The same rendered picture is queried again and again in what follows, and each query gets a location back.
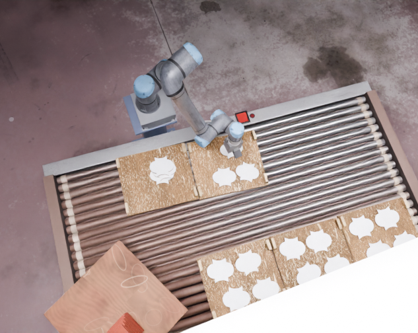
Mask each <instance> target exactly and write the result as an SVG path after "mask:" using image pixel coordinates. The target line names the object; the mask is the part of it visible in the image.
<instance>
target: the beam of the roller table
mask: <svg viewBox="0 0 418 333"><path fill-rule="evenodd" d="M367 91H371V88H370V86H369V84H368V81H364V82H361V83H357V84H354V85H349V86H346V87H341V88H338V89H334V90H330V91H326V92H321V93H318V94H313V95H310V96H306V97H303V98H298V99H295V100H291V101H288V102H283V103H280V104H275V105H273V106H268V107H265V108H260V109H257V110H253V111H249V112H247V113H248V116H249V119H250V122H249V123H246V124H243V126H244V128H246V127H249V126H254V125H257V124H261V123H264V122H268V121H272V120H276V119H279V118H284V117H287V116H291V115H294V114H299V113H302V112H306V111H309V110H313V109H317V108H321V107H325V106H329V105H332V104H337V103H339V102H344V101H347V100H351V99H354V98H357V97H362V96H363V95H364V94H365V93H366V92H367ZM250 114H254V115H255V117H254V118H251V117H250ZM195 137H196V134H195V132H194V131H193V130H192V128H191V127H188V128H184V129H179V130H176V131H171V132H168V133H164V134H160V135H156V136H152V137H148V138H145V139H140V140H137V141H133V142H130V143H125V144H122V145H118V146H115V147H110V148H107V149H102V150H99V151H95V152H91V153H87V154H84V155H79V156H76V157H71V158H68V159H64V160H61V161H56V162H53V163H49V164H46V165H42V167H43V171H44V176H49V175H52V174H53V175H54V176H55V177H60V176H62V175H65V174H66V175H67V174H72V173H75V172H79V171H82V170H87V169H90V168H94V167H99V166H102V165H107V164H110V163H114V162H116V158H119V157H124V156H128V155H133V154H136V153H142V152H145V151H150V150H154V149H159V148H163V147H167V146H171V145H177V144H180V143H189V142H192V141H195V139H194V138H195Z"/></svg>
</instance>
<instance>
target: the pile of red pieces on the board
mask: <svg viewBox="0 0 418 333"><path fill-rule="evenodd" d="M143 332H144V330H143V329H142V328H141V327H140V326H139V325H138V324H137V322H136V321H135V320H134V319H133V318H132V317H131V316H130V315H129V314H128V313H124V314H123V315H122V316H121V317H120V318H119V319H118V321H117V322H116V323H115V324H114V325H113V326H112V327H111V328H110V329H109V330H108V331H107V333H143Z"/></svg>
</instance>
